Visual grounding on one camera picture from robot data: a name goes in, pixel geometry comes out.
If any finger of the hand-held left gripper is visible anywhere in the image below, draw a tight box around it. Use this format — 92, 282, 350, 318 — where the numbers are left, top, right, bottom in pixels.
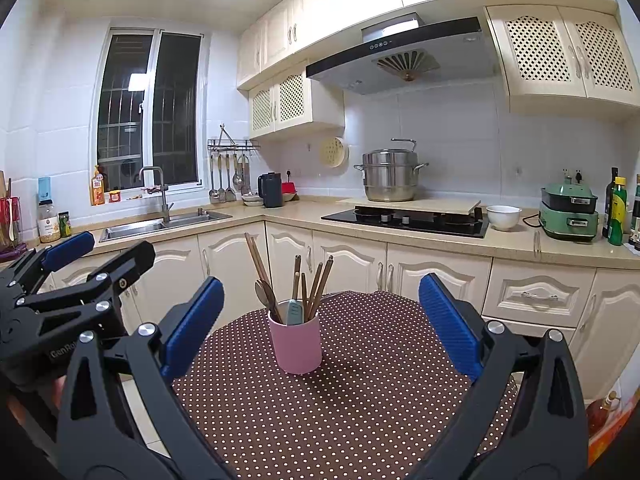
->
12, 241, 156, 333
0, 231, 96, 307

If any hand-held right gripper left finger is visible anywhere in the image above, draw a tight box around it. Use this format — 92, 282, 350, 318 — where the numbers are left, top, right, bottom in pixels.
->
56, 276, 236, 480

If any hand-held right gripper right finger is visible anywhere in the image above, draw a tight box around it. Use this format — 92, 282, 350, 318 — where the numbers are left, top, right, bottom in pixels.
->
407, 273, 588, 480

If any metal spoon with dark handle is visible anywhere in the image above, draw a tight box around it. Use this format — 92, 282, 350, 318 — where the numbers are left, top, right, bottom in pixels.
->
254, 279, 283, 325

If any bunch of wooden chopsticks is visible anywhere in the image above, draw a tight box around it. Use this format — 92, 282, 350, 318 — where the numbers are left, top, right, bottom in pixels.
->
244, 231, 335, 323

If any pink cup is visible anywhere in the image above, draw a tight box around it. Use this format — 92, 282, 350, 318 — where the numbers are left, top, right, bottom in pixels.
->
267, 305, 323, 375

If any person's left hand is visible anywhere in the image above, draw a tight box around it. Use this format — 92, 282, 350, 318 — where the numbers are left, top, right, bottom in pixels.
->
7, 377, 67, 436

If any glass jar with white lid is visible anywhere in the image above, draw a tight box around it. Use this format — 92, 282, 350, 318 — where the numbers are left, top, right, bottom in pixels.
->
38, 200, 62, 244

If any stainless steel sink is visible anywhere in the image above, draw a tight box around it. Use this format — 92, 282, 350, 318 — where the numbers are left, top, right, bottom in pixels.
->
98, 210, 234, 244

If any red utensil drainer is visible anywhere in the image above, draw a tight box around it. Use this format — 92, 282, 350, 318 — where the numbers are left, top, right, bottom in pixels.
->
0, 170, 27, 256

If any orange dish soap bottle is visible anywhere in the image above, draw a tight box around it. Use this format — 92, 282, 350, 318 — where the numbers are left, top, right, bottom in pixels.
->
90, 165, 106, 206

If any steel kitchen faucet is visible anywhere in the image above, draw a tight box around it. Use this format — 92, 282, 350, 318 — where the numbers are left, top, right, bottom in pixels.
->
138, 166, 175, 224

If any black gas hob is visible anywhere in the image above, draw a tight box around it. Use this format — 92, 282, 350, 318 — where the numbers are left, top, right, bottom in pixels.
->
321, 205, 491, 240

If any white bowl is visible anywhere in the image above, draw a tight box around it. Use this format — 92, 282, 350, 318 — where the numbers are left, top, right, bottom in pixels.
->
486, 204, 523, 232

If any brown polka dot tablecloth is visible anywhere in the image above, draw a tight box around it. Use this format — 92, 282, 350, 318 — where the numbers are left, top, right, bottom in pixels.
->
172, 290, 521, 480

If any dark blue kettle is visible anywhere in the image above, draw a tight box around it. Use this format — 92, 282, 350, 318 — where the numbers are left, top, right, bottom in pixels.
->
257, 172, 285, 209

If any stainless steel steamer pot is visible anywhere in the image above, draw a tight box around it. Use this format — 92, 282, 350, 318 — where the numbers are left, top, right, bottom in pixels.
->
354, 137, 431, 203

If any kitchen window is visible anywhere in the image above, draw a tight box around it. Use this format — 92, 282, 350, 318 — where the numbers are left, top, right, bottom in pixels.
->
94, 27, 207, 192

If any green electric cooker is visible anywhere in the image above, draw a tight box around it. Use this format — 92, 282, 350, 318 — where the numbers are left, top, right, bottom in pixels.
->
538, 182, 600, 242

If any cooking oil bottle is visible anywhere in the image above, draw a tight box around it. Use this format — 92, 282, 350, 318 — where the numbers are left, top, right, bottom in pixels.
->
585, 390, 622, 438

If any dark glass bottle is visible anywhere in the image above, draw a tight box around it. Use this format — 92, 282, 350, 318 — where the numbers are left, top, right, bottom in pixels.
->
602, 167, 621, 239

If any green bottle with yellow cap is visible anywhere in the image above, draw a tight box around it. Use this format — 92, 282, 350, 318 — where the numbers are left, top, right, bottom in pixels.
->
608, 176, 629, 247

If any dark sauce bottle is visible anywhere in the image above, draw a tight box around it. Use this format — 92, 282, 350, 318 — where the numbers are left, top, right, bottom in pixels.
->
629, 174, 640, 252

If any small lattice door cabinet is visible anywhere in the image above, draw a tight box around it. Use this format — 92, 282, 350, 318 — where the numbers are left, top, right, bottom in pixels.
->
247, 67, 346, 140

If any black and steel range hood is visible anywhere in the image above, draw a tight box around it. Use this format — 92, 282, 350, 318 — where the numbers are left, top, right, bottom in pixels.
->
305, 12, 502, 97

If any wide lattice door cabinet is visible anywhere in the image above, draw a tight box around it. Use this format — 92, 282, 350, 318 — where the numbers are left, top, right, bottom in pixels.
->
486, 4, 640, 116

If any wire utensil rack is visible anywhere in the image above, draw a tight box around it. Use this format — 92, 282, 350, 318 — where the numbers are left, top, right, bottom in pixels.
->
207, 124, 262, 154

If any round yellow wall strainer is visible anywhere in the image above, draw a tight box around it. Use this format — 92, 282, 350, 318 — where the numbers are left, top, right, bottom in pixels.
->
318, 136, 349, 169

